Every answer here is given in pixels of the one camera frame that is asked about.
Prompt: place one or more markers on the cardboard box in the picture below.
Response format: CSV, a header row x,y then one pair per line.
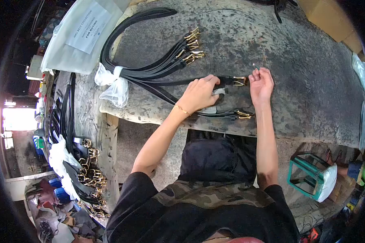
x,y
331,21

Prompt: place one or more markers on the crumpled clear plastic bag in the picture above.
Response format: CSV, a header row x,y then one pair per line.
x,y
362,71

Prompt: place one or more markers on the person's body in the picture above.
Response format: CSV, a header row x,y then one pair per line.
x,y
194,212

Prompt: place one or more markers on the stack of clear plastic bags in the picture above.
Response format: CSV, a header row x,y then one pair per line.
x,y
79,33

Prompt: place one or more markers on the person's right index finger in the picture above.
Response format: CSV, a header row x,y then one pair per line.
x,y
256,73

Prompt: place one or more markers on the grey stained table cover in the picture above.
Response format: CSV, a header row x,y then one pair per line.
x,y
292,91

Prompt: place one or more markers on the white plastic bag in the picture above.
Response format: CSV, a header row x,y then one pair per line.
x,y
59,158

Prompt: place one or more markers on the clear plastic tie bag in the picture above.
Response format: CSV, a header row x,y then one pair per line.
x,y
114,86

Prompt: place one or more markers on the person's right fingers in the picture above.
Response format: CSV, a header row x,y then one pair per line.
x,y
266,73

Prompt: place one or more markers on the person's legs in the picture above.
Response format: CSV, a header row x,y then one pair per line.
x,y
216,158

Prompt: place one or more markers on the pile of leather scraps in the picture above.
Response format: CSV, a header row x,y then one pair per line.
x,y
54,218

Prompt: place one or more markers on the black belt with gold buckle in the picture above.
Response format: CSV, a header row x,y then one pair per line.
x,y
173,82
231,114

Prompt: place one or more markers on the red power tool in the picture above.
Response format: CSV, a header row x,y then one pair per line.
x,y
311,235

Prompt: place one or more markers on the white paper tag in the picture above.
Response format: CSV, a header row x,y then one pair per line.
x,y
219,91

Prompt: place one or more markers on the bright window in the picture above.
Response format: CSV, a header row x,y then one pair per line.
x,y
18,119

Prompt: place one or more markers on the person's right thumb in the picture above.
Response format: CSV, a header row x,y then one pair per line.
x,y
251,81

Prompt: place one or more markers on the person's left hand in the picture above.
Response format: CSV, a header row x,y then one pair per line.
x,y
196,95

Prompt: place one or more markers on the pile of black buckled belts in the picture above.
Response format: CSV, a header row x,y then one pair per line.
x,y
85,170

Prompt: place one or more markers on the person's right hand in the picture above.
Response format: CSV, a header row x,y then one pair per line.
x,y
261,88

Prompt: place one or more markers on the person's left fingers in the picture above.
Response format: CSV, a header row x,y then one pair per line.
x,y
211,79

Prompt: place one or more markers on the bundle of black belts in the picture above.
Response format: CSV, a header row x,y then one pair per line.
x,y
146,68

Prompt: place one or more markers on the teal metal stool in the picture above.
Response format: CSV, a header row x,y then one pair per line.
x,y
310,176

